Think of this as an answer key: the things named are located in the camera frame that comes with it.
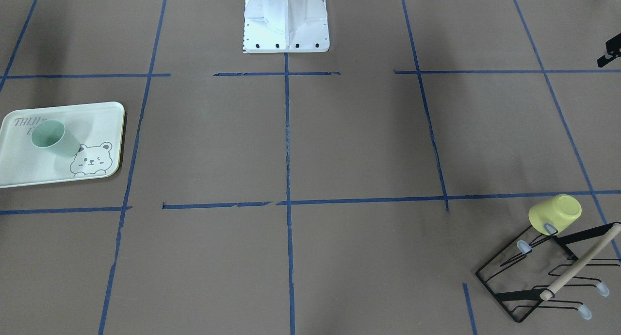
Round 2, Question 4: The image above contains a pale green cup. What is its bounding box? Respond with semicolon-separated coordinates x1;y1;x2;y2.
31;119;81;157

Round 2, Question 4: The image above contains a black wire cup rack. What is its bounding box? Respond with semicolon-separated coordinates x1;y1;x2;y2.
475;223;620;322

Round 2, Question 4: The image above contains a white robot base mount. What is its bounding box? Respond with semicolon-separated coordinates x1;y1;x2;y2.
243;0;330;53

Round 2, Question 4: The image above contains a yellow cup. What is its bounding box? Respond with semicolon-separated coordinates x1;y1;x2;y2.
528;194;583;235

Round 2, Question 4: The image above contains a white bear print tray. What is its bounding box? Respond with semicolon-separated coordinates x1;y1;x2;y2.
0;102;126;188

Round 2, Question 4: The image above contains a wooden dowel rod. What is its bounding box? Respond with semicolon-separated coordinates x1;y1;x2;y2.
539;222;621;301

